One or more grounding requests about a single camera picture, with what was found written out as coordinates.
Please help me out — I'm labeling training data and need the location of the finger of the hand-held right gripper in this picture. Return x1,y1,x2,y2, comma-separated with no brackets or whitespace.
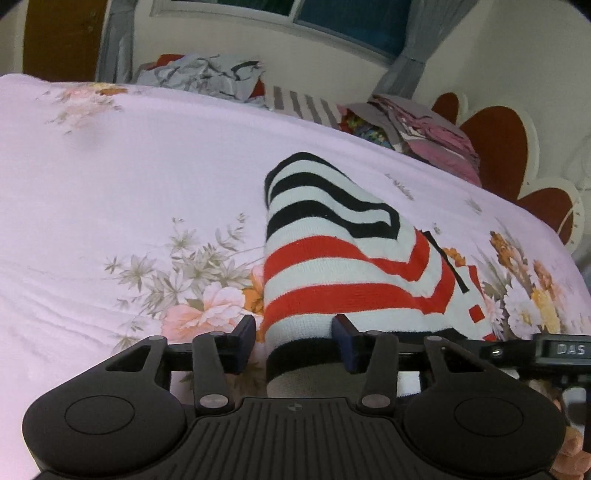
479,344,535,371

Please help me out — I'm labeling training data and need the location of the grey white striped cloth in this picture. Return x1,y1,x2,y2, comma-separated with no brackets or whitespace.
265,85,346,131

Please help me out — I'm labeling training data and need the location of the window with white frame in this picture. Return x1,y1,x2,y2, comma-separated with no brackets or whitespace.
152,0,416,62

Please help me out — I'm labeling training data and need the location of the pink floral blanket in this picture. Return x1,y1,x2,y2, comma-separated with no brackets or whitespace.
0,71,591,480

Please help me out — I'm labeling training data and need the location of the black red white striped sweater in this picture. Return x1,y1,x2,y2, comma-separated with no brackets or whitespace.
263,151,500,400

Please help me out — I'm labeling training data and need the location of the grey curtain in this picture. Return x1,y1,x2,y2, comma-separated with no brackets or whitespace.
96,0,137,85
373,0,452,100

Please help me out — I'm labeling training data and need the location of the folded pink grey blankets stack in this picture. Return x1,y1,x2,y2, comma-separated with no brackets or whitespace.
344,94,484,188

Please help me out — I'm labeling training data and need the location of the brown wooden door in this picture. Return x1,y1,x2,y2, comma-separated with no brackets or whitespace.
23,0,112,85

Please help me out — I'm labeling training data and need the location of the crumpled grey clothes pile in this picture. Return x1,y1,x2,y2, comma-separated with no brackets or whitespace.
136,53,269,105

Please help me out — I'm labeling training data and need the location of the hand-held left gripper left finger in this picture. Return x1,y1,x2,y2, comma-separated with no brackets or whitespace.
104,315,257,415

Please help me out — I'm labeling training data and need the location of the white and brown scalloped headboard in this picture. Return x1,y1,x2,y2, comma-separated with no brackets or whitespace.
431,91,586,256

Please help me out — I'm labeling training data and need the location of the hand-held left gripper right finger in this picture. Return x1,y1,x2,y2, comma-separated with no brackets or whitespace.
331,314,491,411

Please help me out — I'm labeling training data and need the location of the colourful floral cloth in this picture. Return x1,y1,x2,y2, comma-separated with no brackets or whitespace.
339,113,397,151

